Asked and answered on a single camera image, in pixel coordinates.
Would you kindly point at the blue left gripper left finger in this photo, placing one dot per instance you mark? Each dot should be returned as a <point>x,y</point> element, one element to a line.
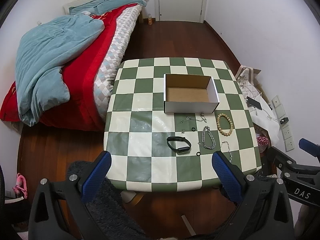
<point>94,175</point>

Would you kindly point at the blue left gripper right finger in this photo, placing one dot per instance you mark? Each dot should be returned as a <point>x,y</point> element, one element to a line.
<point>230,176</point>

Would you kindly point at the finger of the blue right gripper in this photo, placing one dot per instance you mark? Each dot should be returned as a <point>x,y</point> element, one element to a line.
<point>309,147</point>

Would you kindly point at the black fitness band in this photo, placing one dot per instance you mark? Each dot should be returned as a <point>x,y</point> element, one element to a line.
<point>179,145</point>

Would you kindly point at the black charger plug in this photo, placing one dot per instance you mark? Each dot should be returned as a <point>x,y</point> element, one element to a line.
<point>284,120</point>

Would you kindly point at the red white plastic bag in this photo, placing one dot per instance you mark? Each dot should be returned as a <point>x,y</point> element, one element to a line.
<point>263,142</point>

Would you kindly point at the green white checkered tablecloth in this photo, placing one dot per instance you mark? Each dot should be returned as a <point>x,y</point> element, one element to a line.
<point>137,128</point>

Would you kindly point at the dark fuzzy cloth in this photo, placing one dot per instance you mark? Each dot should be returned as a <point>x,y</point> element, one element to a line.
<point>108,211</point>

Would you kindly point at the black smartphone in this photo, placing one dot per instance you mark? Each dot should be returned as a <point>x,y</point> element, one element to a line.
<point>254,103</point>

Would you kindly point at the checkered mattress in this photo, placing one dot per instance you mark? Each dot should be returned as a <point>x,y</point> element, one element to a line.
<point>104,80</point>

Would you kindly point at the white cardboard box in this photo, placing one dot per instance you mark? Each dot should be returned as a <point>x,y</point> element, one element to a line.
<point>187,93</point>

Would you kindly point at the white patterned bag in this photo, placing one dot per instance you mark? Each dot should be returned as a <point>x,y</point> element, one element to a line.
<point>246,78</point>

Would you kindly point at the red bed sheet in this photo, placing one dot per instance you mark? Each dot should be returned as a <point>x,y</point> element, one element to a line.
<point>79,74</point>

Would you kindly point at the teal blanket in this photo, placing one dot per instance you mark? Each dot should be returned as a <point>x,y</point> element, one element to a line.
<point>45,49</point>

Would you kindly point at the orange bottle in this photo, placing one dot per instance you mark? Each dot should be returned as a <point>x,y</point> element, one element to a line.
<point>150,20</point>

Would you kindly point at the white door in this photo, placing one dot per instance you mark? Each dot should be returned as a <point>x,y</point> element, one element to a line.
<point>180,10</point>

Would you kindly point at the white wall socket strip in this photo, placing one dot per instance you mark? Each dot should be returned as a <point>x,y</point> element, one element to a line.
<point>285,129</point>

